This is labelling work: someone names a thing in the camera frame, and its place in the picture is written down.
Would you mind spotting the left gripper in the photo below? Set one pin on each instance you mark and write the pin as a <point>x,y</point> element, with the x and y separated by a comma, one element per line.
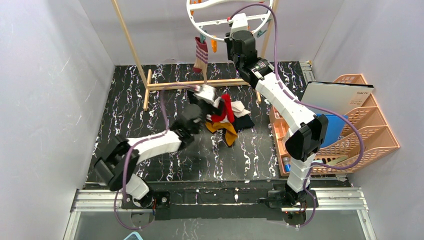
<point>206,103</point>

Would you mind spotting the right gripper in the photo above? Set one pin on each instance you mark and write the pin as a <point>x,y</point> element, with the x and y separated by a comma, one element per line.
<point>230,40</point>

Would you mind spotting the red sock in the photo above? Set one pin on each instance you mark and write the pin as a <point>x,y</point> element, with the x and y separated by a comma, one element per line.
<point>227,109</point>

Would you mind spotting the maroon beige purple striped sock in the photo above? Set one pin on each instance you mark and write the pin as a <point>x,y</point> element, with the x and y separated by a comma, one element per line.
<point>201,56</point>

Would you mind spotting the white sock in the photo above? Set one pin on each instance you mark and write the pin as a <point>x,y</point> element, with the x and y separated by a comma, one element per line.
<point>219,118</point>
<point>239,109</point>

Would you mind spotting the mustard yellow striped sock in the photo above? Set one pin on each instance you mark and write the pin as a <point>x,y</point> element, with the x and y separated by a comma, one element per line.
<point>230,134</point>

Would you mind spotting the white round clip hanger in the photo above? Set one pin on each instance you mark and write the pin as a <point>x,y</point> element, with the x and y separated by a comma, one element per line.
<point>257,23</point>

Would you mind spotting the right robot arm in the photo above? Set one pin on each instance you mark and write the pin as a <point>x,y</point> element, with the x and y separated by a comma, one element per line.
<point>306,130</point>

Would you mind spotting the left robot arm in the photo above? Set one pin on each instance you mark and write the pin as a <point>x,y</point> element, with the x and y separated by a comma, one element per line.
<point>116,165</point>

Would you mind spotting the peach desk organizer tray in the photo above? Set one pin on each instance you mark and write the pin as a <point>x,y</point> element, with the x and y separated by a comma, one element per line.
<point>279,129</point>

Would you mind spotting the blue capped bottle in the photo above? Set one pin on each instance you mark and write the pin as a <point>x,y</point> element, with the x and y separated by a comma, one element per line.
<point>286,162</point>

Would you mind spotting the white book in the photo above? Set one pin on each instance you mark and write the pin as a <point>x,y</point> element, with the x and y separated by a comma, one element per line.
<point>337,97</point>

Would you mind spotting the blue folder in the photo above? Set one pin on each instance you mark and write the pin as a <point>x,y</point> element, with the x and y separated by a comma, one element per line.
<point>334,129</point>

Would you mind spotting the light blue object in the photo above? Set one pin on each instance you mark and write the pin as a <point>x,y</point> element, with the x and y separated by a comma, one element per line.
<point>133,236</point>

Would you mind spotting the peach plastic file rack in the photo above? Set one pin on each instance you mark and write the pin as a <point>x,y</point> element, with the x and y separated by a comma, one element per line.
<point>378,141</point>

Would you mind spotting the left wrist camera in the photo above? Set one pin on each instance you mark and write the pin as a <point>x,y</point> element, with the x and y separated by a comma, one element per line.
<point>206,93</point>

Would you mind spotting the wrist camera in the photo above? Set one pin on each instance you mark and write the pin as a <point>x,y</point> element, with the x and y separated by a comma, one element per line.
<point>238,22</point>
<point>206,93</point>

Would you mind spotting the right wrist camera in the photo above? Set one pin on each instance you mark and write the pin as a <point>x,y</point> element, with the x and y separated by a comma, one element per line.
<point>238,22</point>

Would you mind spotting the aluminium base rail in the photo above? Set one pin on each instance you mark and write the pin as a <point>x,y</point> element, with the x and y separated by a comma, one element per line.
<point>219,214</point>

